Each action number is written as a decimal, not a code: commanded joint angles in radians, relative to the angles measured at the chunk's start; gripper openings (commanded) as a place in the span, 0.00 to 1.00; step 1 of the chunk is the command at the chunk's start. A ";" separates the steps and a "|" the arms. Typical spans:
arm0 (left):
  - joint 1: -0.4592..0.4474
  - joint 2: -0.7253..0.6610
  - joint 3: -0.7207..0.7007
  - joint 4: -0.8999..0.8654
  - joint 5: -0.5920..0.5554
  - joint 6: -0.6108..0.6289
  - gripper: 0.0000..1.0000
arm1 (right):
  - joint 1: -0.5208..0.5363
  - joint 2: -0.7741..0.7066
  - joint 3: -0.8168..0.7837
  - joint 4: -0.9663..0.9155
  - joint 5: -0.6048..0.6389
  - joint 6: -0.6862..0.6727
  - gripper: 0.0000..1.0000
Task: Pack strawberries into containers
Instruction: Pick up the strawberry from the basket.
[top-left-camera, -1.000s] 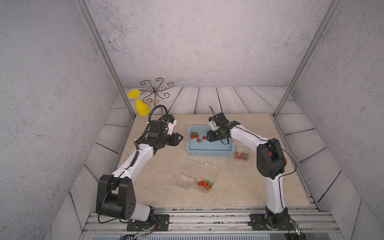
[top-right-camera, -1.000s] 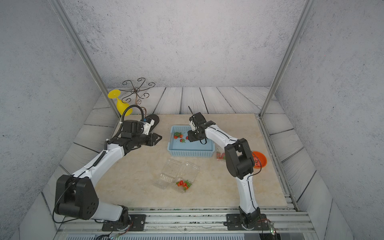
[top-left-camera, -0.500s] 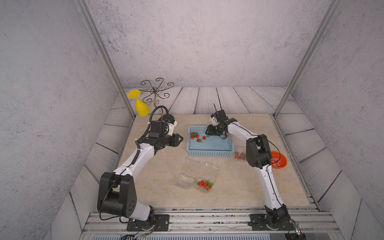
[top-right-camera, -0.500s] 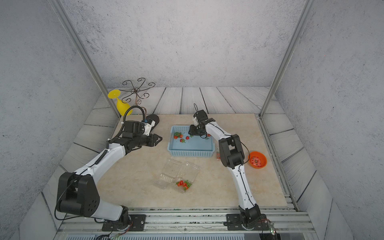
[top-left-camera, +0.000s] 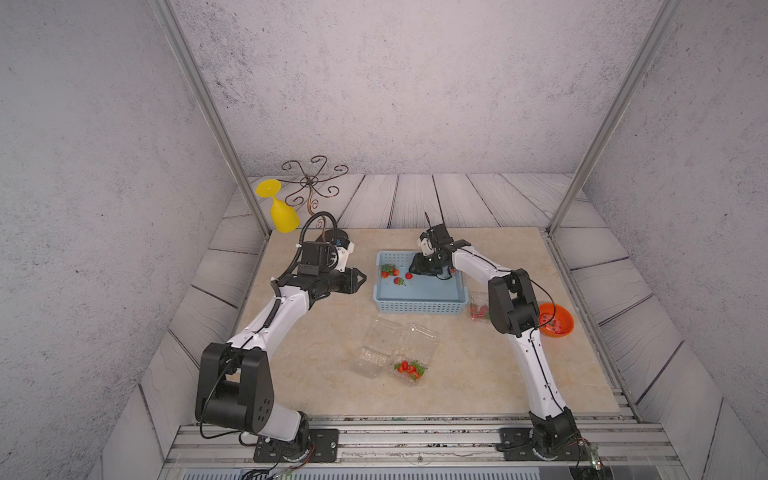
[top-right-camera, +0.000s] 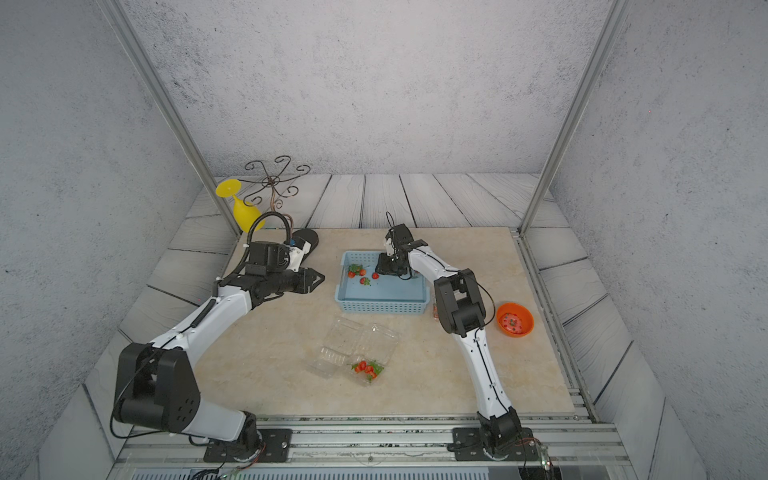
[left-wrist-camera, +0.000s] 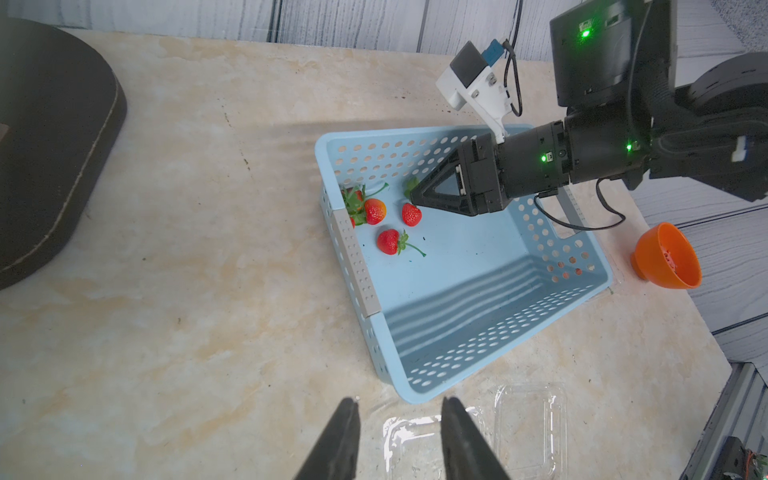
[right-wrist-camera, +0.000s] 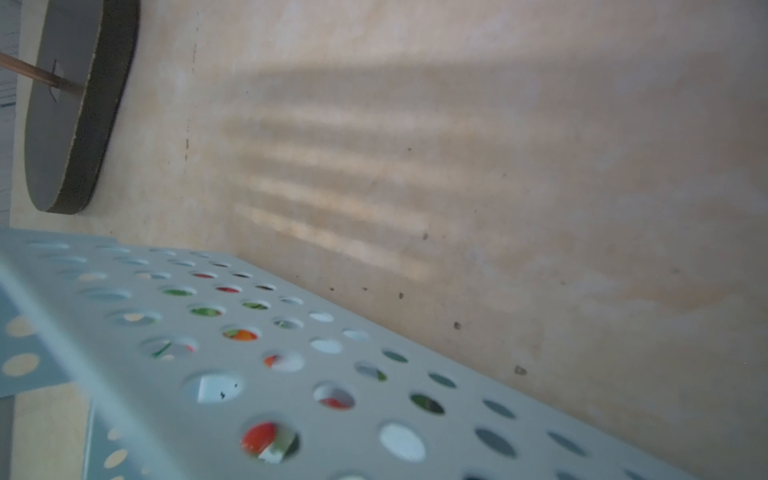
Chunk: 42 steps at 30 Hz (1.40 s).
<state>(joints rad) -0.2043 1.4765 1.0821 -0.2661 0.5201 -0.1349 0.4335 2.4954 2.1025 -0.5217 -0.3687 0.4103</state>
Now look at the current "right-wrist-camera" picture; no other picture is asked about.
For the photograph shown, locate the light blue plastic basket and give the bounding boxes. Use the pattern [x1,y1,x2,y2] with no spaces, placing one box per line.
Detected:
[1,228,685,479]

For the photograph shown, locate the bronze wire glass rack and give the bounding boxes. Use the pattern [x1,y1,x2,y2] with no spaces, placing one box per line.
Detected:
[1,1,140,215]

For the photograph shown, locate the strawberry cluster left basket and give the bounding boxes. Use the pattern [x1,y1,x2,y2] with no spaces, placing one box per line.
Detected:
[150,271,354,463]

